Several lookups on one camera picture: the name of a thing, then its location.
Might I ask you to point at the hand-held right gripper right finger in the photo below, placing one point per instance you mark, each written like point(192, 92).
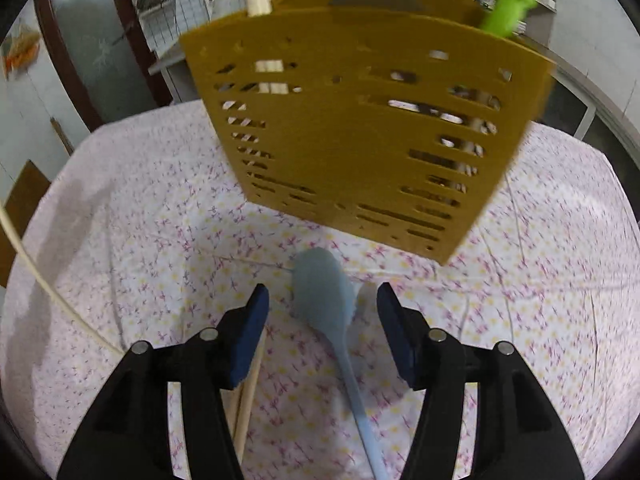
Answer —
point(395, 330)

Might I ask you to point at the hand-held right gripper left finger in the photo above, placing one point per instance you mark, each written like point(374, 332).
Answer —
point(247, 345)

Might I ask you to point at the light blue spoon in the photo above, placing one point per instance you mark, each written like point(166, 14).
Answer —
point(322, 295)

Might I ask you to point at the yellow slotted utensil holder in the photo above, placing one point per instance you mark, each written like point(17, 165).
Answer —
point(350, 150)

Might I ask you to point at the floral tablecloth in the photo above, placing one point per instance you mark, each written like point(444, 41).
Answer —
point(150, 220)

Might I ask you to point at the brown wooden board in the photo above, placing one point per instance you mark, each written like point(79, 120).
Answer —
point(22, 210)

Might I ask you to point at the orange wall poster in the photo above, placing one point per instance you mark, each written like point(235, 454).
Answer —
point(22, 52)

